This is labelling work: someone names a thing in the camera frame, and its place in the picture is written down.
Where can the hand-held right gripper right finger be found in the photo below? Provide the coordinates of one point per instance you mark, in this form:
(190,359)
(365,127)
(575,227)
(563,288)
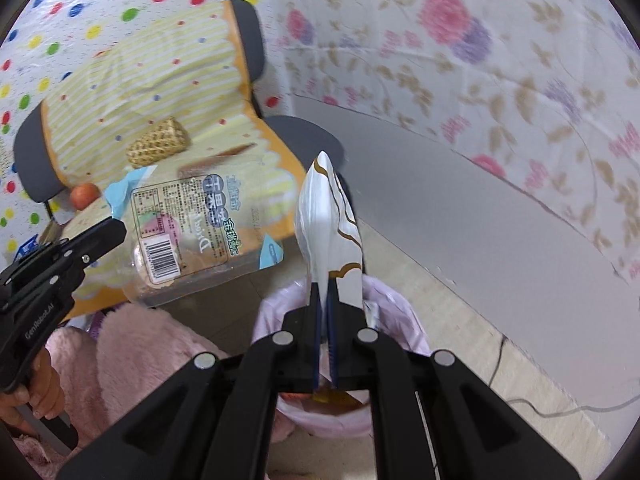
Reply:
(345,325)

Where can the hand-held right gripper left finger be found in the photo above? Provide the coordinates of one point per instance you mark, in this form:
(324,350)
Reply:
(314,320)

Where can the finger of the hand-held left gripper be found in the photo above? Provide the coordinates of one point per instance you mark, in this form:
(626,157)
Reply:
(100,237)

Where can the bin with pale pink bag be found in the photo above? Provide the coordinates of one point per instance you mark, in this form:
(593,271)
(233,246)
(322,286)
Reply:
(400,320)

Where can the clear plastic bread bag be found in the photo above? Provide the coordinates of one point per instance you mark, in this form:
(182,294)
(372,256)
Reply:
(200,240)

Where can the white and gold wrapper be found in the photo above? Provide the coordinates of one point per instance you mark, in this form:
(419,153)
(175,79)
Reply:
(320,220)

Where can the person's left hand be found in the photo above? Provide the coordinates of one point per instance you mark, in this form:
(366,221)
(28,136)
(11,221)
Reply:
(47,385)

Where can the red apple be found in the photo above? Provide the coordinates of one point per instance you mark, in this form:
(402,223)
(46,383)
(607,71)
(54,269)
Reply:
(85,196)

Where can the blue chip packet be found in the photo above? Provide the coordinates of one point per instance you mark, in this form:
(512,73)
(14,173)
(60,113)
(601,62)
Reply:
(27,249)

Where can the yellow waffle pattern packet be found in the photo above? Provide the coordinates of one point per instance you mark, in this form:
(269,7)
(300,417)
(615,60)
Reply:
(157,142)

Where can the pink fleece pants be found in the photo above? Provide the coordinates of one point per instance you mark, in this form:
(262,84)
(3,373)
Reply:
(150,345)

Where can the yellow striped blanket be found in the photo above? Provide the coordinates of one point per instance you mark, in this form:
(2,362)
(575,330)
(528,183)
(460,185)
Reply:
(150,75)

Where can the white floral cloth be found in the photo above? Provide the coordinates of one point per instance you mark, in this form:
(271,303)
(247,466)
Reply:
(450,60)

